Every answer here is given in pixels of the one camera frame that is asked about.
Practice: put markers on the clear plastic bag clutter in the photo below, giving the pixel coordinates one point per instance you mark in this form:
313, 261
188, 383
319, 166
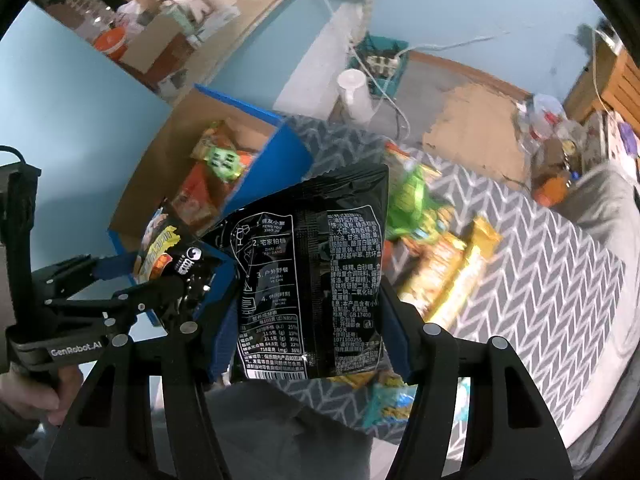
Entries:
538, 117

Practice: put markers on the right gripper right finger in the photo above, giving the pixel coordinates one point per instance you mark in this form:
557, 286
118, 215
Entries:
418, 351

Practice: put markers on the open cardboard box on counter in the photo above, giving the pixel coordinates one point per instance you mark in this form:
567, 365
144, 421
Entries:
147, 47

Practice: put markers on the large orange chip bag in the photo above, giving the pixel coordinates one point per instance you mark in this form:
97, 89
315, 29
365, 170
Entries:
196, 201

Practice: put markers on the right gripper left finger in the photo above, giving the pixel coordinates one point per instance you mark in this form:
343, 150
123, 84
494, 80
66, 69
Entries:
219, 326

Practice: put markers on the blue-edged cardboard box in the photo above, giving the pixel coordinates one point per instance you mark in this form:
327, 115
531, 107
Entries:
213, 156

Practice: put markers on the grey duvet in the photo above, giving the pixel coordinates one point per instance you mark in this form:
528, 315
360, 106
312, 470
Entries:
604, 425

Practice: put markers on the black snack bag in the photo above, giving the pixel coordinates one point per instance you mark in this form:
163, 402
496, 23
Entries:
309, 261

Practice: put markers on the wooden counter ledge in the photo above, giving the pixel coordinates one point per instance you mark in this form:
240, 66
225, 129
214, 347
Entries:
206, 62

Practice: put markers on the white electric kettle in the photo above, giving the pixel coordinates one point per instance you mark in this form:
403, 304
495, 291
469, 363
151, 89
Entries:
355, 95

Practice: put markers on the green snack bag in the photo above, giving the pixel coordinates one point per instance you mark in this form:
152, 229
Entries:
413, 212

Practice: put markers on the orange drink bottle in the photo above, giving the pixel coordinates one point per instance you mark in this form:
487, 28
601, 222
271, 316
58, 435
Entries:
552, 190

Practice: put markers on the white tissue box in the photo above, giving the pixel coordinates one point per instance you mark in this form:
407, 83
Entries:
215, 21

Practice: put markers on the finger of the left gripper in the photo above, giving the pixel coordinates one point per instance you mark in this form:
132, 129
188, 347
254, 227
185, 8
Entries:
86, 269
166, 299

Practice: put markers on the small black snack packet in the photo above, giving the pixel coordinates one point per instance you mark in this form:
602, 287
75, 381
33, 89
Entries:
169, 249

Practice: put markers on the long yellow snack package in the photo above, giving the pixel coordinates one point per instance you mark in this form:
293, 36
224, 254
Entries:
449, 272

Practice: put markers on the teal snack bag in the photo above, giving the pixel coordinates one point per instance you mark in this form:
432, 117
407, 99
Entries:
391, 401

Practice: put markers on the wooden headboard shelf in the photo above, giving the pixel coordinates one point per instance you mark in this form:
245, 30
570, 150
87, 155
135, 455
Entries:
609, 81

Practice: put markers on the person's left hand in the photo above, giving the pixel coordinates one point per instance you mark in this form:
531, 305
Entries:
31, 400

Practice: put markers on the teal basket with power strip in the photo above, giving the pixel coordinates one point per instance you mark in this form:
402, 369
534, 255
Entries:
382, 60

